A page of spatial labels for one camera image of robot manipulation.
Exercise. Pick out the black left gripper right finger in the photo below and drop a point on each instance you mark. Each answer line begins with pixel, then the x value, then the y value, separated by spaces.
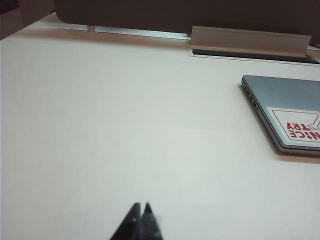
pixel 150 225

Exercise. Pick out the white red-lettered sticker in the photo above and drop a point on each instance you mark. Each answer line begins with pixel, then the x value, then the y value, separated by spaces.
pixel 295 125

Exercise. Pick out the taupe fabric desk divider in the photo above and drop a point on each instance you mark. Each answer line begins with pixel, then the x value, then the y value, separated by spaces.
pixel 175 12

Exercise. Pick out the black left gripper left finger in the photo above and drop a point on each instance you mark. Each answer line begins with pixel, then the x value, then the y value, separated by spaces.
pixel 130 225

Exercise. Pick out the silver closed laptop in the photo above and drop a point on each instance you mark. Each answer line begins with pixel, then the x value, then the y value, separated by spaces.
pixel 280 92

